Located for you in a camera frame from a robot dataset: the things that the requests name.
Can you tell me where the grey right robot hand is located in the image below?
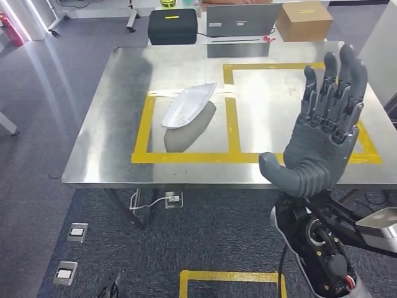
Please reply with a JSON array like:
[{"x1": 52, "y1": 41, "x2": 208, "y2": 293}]
[{"x1": 259, "y1": 44, "x2": 368, "y2": 199}]

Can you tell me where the white plastic body part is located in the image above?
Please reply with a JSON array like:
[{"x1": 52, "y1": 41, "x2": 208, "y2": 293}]
[{"x1": 161, "y1": 82, "x2": 217, "y2": 130}]

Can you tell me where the yellow tape on workbench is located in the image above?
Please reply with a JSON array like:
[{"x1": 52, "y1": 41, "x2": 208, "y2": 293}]
[{"x1": 131, "y1": 61, "x2": 383, "y2": 165}]

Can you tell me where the stainless steel workbench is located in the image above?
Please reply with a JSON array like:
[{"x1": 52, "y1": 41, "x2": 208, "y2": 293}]
[{"x1": 61, "y1": 40, "x2": 397, "y2": 231}]

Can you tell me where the steel table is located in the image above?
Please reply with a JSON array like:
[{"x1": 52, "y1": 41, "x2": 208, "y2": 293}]
[{"x1": 359, "y1": 0, "x2": 397, "y2": 120}]

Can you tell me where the brown cardboard box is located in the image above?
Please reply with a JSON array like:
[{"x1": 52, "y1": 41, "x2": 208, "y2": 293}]
[{"x1": 275, "y1": 1, "x2": 334, "y2": 43}]

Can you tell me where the black pen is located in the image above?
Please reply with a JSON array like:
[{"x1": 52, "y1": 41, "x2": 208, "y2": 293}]
[{"x1": 211, "y1": 38, "x2": 261, "y2": 43}]

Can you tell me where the grey laptop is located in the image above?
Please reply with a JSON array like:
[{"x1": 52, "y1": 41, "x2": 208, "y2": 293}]
[{"x1": 206, "y1": 3, "x2": 283, "y2": 38}]

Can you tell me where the white desk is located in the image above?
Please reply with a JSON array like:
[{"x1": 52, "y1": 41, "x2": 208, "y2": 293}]
[{"x1": 148, "y1": 0, "x2": 330, "y2": 46}]

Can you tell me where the metal floor socket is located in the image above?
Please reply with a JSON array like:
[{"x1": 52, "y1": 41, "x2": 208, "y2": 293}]
[
  {"x1": 52, "y1": 261, "x2": 78, "y2": 287},
  {"x1": 66, "y1": 222, "x2": 89, "y2": 243},
  {"x1": 165, "y1": 191, "x2": 183, "y2": 210}
]

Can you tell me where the black carry case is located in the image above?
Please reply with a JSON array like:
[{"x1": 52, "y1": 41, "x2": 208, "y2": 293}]
[{"x1": 147, "y1": 8, "x2": 199, "y2": 46}]

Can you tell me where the white wheeled stand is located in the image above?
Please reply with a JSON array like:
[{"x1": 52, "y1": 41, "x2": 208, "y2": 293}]
[{"x1": 46, "y1": 0, "x2": 156, "y2": 38}]

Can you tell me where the grey table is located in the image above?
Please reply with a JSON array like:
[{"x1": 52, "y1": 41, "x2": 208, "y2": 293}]
[{"x1": 0, "y1": 111, "x2": 20, "y2": 137}]

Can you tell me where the red fire extinguisher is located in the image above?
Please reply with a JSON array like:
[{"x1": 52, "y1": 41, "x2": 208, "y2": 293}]
[{"x1": 0, "y1": 13, "x2": 25, "y2": 47}]

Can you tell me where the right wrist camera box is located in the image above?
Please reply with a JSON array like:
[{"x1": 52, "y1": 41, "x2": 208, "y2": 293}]
[{"x1": 355, "y1": 207, "x2": 397, "y2": 251}]

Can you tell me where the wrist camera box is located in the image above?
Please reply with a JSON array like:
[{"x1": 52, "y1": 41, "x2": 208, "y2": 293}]
[
  {"x1": 97, "y1": 269, "x2": 120, "y2": 298},
  {"x1": 355, "y1": 207, "x2": 397, "y2": 251}
]

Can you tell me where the white floor cable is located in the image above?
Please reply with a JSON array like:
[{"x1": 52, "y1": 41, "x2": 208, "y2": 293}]
[{"x1": 128, "y1": 189, "x2": 168, "y2": 211}]

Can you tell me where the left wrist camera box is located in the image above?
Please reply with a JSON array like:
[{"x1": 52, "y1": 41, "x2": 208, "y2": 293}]
[{"x1": 97, "y1": 269, "x2": 120, "y2": 298}]

